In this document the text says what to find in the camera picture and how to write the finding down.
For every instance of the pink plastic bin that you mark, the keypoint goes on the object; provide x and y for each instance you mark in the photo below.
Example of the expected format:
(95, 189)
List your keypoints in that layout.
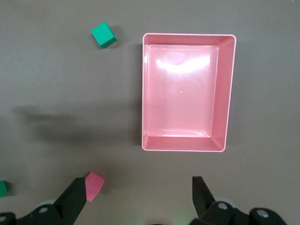
(182, 93)

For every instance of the pink foam cube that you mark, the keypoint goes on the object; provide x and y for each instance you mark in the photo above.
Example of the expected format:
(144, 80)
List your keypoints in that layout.
(95, 185)

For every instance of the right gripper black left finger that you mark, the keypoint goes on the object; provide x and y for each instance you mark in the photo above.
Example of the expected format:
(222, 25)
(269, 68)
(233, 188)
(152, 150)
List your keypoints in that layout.
(70, 204)

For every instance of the green foam cube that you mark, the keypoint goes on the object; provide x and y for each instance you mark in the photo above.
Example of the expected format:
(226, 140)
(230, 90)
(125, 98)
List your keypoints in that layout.
(103, 35)
(2, 188)

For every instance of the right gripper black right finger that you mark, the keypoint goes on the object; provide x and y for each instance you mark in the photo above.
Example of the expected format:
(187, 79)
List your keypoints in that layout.
(204, 204)

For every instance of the large table cover mat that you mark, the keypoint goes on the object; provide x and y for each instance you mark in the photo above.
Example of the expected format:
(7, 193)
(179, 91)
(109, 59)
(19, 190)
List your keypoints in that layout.
(58, 82)

